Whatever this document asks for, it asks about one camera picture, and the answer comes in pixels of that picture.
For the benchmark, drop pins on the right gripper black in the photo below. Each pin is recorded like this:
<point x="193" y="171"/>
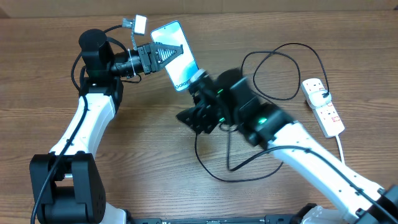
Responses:
<point x="200" y="119"/>

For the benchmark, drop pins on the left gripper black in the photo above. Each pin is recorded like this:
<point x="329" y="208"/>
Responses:
<point x="150" y="59"/>

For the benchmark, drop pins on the Samsung Galaxy smartphone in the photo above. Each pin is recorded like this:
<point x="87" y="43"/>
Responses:
<point x="184" y="66"/>

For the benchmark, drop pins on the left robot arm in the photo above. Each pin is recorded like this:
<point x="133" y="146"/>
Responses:
<point x="66" y="183"/>

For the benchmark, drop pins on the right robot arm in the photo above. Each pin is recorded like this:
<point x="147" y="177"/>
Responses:
<point x="356" y="199"/>

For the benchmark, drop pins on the white USB charger plug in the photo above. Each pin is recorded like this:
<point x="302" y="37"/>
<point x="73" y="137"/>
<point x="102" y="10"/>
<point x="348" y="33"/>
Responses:
<point x="316" y="99"/>

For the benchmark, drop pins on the white power strip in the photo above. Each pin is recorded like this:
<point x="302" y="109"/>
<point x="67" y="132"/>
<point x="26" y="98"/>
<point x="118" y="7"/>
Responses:
<point x="327" y="116"/>

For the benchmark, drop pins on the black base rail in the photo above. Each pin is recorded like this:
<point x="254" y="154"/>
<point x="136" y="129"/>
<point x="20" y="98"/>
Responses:
<point x="267" y="219"/>

